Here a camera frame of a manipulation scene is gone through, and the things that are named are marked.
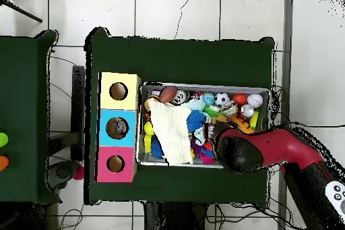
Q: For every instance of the cream knitted cloth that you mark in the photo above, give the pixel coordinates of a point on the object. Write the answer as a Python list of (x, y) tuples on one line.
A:
[(172, 130)]

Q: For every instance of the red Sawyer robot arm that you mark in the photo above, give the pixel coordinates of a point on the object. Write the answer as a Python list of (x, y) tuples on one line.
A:
[(283, 146)]

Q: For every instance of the wooden box with three holes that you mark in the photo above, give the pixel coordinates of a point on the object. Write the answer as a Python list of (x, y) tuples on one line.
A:
[(126, 103)]

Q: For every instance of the shallow clear mesh bin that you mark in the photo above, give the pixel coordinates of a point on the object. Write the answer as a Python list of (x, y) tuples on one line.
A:
[(215, 87)]

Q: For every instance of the brown toy football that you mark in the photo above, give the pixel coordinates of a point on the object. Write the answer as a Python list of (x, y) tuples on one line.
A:
[(167, 93)]

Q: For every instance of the large blue spiky ball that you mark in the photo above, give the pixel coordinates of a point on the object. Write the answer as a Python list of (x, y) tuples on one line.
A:
[(195, 120)]

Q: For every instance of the teal knitted cloth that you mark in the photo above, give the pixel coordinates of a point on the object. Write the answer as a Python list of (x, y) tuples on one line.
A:
[(198, 104)]

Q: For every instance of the wooden burger toy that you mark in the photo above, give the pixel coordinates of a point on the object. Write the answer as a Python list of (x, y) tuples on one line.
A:
[(145, 104)]

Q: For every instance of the small blue spiky ball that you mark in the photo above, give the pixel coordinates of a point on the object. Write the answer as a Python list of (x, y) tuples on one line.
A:
[(156, 147)]

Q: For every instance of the green spiky ball with eyes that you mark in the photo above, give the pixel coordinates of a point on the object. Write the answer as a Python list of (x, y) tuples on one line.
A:
[(211, 110)]

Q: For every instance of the black and white soccer ball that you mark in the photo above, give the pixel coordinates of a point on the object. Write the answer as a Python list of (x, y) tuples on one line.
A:
[(222, 98)]

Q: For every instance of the dark green table cloth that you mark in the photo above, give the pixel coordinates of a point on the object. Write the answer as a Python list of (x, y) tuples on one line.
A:
[(21, 92), (175, 60)]

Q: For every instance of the smooth orange ball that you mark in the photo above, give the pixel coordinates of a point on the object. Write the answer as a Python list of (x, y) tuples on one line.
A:
[(240, 99)]

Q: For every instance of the white baseball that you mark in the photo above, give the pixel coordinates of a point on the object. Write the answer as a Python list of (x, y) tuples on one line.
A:
[(255, 100)]

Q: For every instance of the black upright panel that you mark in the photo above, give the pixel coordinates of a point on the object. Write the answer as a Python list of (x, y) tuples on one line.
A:
[(78, 100)]

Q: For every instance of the red ball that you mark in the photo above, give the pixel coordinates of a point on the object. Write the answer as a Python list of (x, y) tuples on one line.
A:
[(79, 173)]

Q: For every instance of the grey rounded object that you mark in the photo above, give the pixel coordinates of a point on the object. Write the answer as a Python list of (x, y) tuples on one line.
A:
[(62, 172)]

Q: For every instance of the bright green round object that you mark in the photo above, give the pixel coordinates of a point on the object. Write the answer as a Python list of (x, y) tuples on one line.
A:
[(2, 140)]

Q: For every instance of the orange round object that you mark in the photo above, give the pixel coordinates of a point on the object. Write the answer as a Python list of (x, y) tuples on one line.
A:
[(3, 163)]

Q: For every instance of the black rod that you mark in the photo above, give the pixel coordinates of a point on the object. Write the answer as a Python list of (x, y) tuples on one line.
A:
[(24, 12)]

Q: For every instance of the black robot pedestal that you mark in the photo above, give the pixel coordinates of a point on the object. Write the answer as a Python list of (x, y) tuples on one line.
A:
[(172, 216)]

